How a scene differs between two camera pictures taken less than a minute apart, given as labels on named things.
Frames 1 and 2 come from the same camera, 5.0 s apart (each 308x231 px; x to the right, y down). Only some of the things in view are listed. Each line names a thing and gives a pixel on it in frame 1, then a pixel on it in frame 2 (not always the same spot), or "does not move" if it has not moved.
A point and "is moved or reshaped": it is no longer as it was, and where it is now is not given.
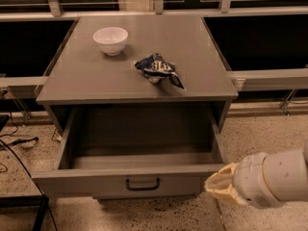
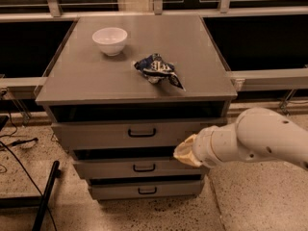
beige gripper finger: (222, 181) to (186, 147)
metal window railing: (282, 79) does not move
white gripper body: (249, 180) to (203, 147)
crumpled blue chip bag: (156, 68) does not move
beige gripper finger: (223, 183) to (187, 157)
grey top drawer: (138, 150) is moved or reshaped
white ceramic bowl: (113, 39) does not move
